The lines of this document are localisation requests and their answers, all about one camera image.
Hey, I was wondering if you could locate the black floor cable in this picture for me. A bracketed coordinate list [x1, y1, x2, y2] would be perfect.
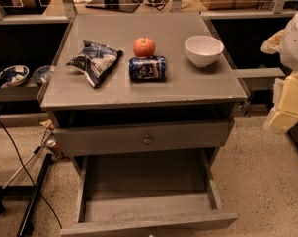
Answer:
[0, 117, 63, 230]

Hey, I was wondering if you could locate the bowl with blue items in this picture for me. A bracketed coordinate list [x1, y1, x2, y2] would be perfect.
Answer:
[0, 65, 30, 87]

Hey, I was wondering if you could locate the grey wooden drawer cabinet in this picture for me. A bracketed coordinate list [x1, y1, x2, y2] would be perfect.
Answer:
[37, 11, 249, 160]

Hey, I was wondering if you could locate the grey drawer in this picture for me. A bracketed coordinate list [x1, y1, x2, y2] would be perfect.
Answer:
[54, 119, 234, 157]
[61, 149, 237, 237]

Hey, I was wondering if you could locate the red apple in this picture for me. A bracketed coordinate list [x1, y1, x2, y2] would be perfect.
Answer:
[133, 37, 155, 57]

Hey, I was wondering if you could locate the white ceramic bowl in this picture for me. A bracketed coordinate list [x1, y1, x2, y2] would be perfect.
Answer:
[185, 36, 224, 67]

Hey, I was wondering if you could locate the grey top drawer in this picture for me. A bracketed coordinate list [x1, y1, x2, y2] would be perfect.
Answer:
[54, 119, 234, 157]

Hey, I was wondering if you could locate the black metal stand base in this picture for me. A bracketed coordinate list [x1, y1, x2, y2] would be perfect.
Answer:
[0, 154, 52, 237]

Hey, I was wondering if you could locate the blue soda can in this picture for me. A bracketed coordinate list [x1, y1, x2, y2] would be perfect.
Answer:
[128, 56, 167, 80]

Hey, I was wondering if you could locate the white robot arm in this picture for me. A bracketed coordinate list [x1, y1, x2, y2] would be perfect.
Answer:
[260, 12, 298, 133]

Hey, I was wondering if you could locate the blue glass bowl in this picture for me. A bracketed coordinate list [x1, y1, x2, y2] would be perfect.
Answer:
[32, 65, 54, 85]

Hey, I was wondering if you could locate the white stick with metal cap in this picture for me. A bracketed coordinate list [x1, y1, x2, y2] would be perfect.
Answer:
[2, 142, 48, 190]

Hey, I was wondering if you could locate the grey side shelf beam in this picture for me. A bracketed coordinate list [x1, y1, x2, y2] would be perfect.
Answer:
[235, 68, 285, 91]

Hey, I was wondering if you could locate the blue white chip bag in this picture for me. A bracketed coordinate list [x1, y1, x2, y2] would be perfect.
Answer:
[68, 40, 123, 88]

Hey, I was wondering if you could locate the black monitor stand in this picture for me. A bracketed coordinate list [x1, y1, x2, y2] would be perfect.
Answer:
[85, 0, 140, 13]

